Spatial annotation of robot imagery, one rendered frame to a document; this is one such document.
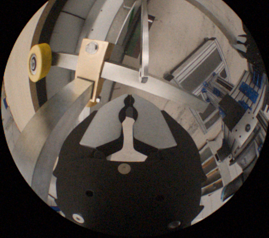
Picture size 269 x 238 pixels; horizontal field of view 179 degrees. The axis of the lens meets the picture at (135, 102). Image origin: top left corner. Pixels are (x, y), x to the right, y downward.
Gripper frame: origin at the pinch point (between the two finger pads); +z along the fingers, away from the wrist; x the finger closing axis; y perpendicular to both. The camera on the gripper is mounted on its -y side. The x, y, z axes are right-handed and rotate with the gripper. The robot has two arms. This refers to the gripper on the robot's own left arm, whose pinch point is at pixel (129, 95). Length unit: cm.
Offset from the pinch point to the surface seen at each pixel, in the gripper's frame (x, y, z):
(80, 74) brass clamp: -9.2, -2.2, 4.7
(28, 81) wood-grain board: -25.4, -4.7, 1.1
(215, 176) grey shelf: 214, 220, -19
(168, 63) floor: 38, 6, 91
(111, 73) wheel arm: -3.4, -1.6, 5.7
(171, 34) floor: 40, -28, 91
